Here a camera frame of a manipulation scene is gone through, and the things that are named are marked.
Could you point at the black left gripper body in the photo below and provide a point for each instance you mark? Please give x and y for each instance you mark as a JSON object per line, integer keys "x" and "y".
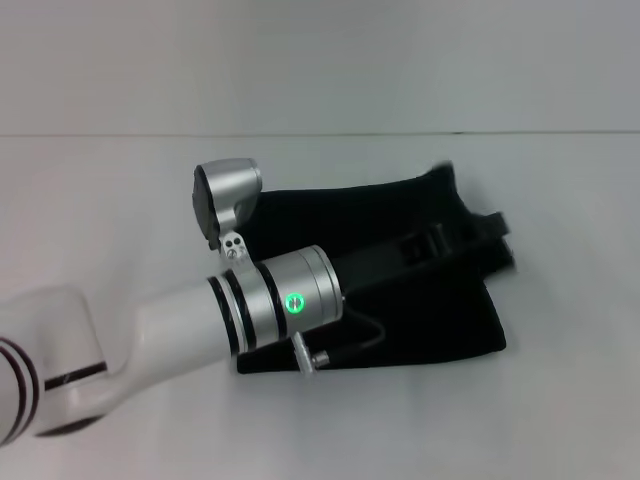
{"x": 390, "y": 255}

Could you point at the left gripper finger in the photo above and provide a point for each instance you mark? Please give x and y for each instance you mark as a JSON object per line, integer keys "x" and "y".
{"x": 506, "y": 255}
{"x": 492, "y": 222}

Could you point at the black shirt with white print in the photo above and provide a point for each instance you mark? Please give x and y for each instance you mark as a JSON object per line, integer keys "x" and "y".
{"x": 425, "y": 310}

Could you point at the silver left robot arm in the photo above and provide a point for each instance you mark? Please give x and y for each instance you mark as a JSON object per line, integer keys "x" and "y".
{"x": 175, "y": 320}

